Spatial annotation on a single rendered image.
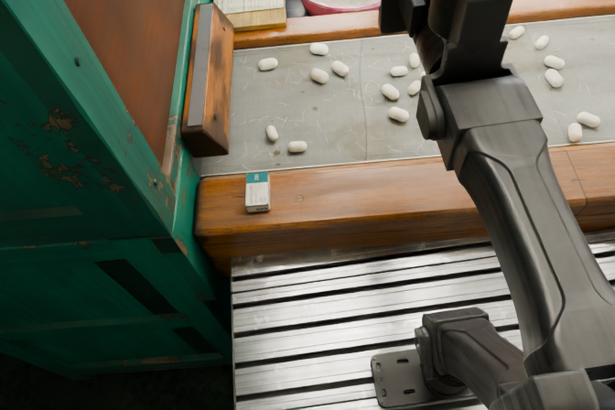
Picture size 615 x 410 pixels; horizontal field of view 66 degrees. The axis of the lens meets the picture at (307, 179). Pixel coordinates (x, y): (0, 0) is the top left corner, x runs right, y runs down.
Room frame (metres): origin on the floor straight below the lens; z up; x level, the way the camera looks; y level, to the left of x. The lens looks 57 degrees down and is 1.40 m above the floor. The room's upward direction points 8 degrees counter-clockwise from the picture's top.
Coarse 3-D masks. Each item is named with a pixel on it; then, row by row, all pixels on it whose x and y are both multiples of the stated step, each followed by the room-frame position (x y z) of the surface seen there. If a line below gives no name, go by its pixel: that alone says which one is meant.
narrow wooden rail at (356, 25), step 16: (528, 0) 0.76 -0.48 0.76; (544, 0) 0.75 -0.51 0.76; (560, 0) 0.74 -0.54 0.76; (576, 0) 0.74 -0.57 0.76; (592, 0) 0.73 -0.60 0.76; (608, 0) 0.72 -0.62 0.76; (304, 16) 0.80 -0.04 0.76; (320, 16) 0.79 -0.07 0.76; (336, 16) 0.78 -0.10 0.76; (352, 16) 0.78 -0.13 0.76; (368, 16) 0.77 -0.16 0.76; (512, 16) 0.72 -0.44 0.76; (528, 16) 0.72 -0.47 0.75; (544, 16) 0.72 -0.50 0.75; (560, 16) 0.72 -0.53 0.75; (576, 16) 0.71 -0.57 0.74; (240, 32) 0.78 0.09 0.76; (256, 32) 0.77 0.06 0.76; (272, 32) 0.76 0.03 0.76; (288, 32) 0.76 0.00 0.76; (304, 32) 0.75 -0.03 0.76; (320, 32) 0.75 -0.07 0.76; (336, 32) 0.74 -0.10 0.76; (352, 32) 0.74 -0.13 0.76; (368, 32) 0.74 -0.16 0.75; (400, 32) 0.74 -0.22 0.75; (240, 48) 0.76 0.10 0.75; (256, 48) 0.75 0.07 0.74
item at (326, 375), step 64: (256, 256) 0.33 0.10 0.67; (320, 256) 0.32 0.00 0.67; (384, 256) 0.31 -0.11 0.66; (448, 256) 0.29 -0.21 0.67; (256, 320) 0.23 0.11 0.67; (320, 320) 0.21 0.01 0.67; (384, 320) 0.20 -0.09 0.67; (512, 320) 0.17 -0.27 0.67; (256, 384) 0.14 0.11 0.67; (320, 384) 0.13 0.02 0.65
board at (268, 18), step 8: (280, 8) 0.82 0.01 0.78; (232, 16) 0.81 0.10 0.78; (240, 16) 0.81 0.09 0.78; (248, 16) 0.81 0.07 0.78; (256, 16) 0.80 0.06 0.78; (264, 16) 0.80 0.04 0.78; (272, 16) 0.80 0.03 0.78; (280, 16) 0.79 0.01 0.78; (240, 24) 0.79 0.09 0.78; (248, 24) 0.78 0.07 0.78; (256, 24) 0.78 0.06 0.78; (264, 24) 0.78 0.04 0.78; (272, 24) 0.78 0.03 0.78; (280, 24) 0.77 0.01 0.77
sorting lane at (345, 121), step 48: (288, 48) 0.74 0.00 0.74; (336, 48) 0.72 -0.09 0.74; (384, 48) 0.70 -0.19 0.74; (528, 48) 0.65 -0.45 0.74; (576, 48) 0.63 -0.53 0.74; (240, 96) 0.63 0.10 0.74; (288, 96) 0.61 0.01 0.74; (336, 96) 0.60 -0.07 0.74; (384, 96) 0.58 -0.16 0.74; (576, 96) 0.52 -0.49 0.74; (240, 144) 0.52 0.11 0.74; (336, 144) 0.49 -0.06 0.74; (384, 144) 0.47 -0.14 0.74; (432, 144) 0.46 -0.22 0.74; (576, 144) 0.42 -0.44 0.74
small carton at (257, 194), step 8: (248, 176) 0.42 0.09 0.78; (256, 176) 0.42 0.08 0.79; (264, 176) 0.41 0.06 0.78; (248, 184) 0.40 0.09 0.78; (256, 184) 0.40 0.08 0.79; (264, 184) 0.40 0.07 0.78; (248, 192) 0.39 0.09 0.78; (256, 192) 0.39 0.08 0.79; (264, 192) 0.38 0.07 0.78; (248, 200) 0.37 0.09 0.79; (256, 200) 0.37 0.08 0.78; (264, 200) 0.37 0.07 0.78; (248, 208) 0.36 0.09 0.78; (256, 208) 0.36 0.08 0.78; (264, 208) 0.36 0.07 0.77
